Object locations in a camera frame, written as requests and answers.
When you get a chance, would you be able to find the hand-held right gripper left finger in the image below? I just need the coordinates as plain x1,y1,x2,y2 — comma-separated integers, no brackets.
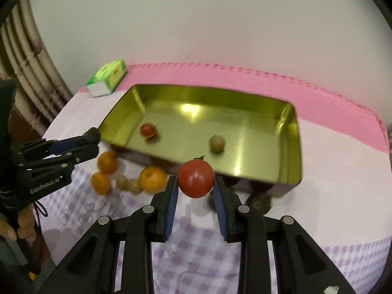
38,176,179,294

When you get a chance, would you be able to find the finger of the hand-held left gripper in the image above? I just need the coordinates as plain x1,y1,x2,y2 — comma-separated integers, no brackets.
18,146,99,175
12,127,101,161

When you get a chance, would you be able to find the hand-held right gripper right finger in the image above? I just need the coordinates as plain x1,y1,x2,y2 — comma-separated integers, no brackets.
213,176,357,294

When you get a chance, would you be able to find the orange mandarin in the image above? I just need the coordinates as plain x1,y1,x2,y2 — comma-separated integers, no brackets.
91,172,111,195
138,166,168,194
97,151,118,174

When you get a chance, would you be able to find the red cherry tomato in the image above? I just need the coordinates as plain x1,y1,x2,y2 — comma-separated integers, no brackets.
178,156,215,199
139,123,158,140

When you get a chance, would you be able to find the dark brown round fruit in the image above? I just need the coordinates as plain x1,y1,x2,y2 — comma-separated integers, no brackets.
246,194,273,216

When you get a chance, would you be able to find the gold metal tray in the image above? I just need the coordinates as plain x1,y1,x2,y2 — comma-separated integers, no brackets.
97,83,303,197

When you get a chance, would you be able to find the person's left hand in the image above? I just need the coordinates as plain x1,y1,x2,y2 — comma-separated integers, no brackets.
0,207,36,243

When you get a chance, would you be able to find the green tissue pack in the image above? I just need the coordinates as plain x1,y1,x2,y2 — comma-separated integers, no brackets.
86,60,127,98

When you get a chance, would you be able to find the beige striped curtain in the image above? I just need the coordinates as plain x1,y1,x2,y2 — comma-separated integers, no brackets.
0,0,74,138

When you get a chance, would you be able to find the pink and purple checked tablecloth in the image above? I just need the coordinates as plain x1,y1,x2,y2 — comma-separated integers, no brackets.
40,63,389,294

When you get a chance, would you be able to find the black cable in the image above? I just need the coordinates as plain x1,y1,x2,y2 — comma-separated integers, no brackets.
33,200,49,221

